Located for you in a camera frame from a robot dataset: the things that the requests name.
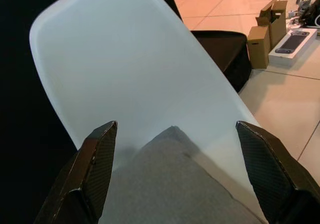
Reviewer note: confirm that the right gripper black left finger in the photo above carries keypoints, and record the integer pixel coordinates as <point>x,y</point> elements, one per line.
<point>82,184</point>

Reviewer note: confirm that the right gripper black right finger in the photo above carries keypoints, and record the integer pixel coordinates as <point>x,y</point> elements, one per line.
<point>275,179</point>

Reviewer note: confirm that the white chair with wooden legs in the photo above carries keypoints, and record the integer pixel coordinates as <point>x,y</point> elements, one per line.
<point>112,59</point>

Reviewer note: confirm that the grey square cushion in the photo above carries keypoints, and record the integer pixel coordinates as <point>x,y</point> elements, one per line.
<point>162,184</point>

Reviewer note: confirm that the small closed cardboard box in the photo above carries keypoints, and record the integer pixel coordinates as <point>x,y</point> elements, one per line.
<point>258,49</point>

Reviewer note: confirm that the black fabric bundle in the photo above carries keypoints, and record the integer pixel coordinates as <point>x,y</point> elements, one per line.
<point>222,56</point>

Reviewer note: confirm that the white box with phone print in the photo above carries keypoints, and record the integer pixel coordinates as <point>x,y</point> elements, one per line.
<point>292,45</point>

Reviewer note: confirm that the black cloth backdrop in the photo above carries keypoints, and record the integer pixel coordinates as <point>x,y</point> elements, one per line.
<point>15,59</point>

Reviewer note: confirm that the open cardboard box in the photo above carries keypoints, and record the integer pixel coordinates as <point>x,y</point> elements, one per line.
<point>277,26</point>

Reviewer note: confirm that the black equipment pile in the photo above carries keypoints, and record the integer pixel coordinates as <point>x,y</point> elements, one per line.
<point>308,14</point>

